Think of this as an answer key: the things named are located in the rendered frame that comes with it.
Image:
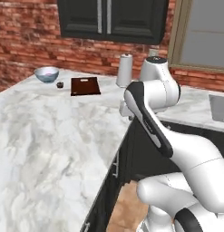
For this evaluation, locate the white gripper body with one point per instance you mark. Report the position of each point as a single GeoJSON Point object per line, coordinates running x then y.
{"type": "Point", "coordinates": [124, 109]}

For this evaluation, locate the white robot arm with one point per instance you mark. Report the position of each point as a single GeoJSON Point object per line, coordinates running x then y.
{"type": "Point", "coordinates": [189, 157]}

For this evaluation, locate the brown rectangular tray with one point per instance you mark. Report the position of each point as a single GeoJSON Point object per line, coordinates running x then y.
{"type": "Point", "coordinates": [85, 86]}

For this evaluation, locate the dark chocolate cupcake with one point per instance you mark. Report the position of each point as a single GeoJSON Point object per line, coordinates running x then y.
{"type": "Point", "coordinates": [59, 85]}

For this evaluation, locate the pink donut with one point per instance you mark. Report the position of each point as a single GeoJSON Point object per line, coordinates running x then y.
{"type": "Point", "coordinates": [48, 73]}

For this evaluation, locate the grey metal bowl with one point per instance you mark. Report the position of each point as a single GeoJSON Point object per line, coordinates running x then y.
{"type": "Point", "coordinates": [46, 77]}

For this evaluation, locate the white paper towel roll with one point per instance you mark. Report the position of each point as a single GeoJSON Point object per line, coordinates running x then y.
{"type": "Point", "coordinates": [124, 71]}

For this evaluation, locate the black base cabinet run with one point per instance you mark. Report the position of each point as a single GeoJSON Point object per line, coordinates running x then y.
{"type": "Point", "coordinates": [146, 157]}

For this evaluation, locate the small pale jar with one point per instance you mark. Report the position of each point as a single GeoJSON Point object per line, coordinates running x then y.
{"type": "Point", "coordinates": [153, 52]}

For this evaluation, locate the black island base cabinet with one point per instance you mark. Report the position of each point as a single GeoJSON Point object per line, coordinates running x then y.
{"type": "Point", "coordinates": [112, 193]}

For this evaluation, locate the grey sink basin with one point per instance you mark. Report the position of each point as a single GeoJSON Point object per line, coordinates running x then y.
{"type": "Point", "coordinates": [219, 107]}

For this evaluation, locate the black wall cupboard door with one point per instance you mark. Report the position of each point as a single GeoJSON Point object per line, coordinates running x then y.
{"type": "Point", "coordinates": [80, 18]}
{"type": "Point", "coordinates": [136, 18]}

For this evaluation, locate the window with beige frame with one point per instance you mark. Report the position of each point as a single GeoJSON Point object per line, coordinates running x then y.
{"type": "Point", "coordinates": [204, 33]}

